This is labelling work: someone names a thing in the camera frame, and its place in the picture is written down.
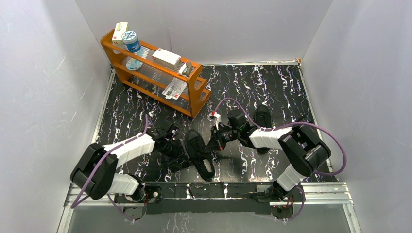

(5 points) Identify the white rectangular box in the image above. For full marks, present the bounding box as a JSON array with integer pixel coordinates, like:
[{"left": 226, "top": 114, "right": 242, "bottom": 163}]
[{"left": 152, "top": 48, "right": 181, "bottom": 70}]

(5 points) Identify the blue lidded round jar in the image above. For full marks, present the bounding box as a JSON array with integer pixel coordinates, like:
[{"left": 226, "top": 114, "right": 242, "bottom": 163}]
[{"left": 121, "top": 31, "right": 141, "bottom": 53}]

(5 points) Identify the light blue round disc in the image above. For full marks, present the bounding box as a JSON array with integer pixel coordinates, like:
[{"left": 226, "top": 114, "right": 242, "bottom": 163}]
[{"left": 125, "top": 58, "right": 143, "bottom": 71}]

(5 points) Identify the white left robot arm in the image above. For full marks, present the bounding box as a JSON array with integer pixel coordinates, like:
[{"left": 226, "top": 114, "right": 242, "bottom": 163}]
[{"left": 69, "top": 122, "right": 191, "bottom": 202}]

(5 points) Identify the white yellow carton box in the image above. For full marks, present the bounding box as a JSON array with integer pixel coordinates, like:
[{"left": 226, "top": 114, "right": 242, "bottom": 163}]
[{"left": 112, "top": 22, "right": 129, "bottom": 46}]

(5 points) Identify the orange wooden shelf rack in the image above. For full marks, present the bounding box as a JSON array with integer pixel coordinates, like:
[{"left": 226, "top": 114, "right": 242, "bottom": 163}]
[{"left": 101, "top": 30, "right": 211, "bottom": 118}]

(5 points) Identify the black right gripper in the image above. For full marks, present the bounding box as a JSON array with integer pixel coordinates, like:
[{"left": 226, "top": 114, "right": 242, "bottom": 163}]
[{"left": 204, "top": 124, "right": 240, "bottom": 152}]

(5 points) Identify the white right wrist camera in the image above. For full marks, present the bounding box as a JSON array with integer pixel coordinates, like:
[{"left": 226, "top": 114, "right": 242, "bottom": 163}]
[{"left": 208, "top": 110, "right": 221, "bottom": 130}]

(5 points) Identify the aluminium frame rail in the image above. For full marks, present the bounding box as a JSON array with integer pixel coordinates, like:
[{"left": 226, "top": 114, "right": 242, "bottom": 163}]
[{"left": 65, "top": 182, "right": 353, "bottom": 207}]

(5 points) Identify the black canvas shoe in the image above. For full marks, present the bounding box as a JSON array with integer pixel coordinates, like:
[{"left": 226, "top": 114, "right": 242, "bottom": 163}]
[
  {"left": 253, "top": 104, "right": 272, "bottom": 128},
  {"left": 184, "top": 129, "right": 215, "bottom": 182}
]

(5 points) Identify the clear plastic packet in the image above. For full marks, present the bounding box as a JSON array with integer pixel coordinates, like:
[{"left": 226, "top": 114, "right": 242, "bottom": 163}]
[{"left": 162, "top": 78, "right": 187, "bottom": 100}]

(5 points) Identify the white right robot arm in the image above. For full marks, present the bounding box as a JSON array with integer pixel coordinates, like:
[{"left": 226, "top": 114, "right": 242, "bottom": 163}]
[{"left": 205, "top": 109, "right": 331, "bottom": 201}]

